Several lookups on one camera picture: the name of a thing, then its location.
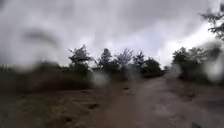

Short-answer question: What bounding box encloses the row of trees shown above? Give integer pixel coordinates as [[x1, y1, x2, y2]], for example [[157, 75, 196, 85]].
[[33, 44, 165, 81]]

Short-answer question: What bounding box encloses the brown dirt path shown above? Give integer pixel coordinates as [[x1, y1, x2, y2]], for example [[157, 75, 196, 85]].
[[19, 76, 224, 128]]

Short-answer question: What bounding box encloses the dry grass verge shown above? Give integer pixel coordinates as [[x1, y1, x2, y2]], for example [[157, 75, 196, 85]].
[[0, 66, 101, 128]]

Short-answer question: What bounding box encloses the cluster of trees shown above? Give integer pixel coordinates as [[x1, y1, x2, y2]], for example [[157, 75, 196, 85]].
[[169, 11, 224, 84]]

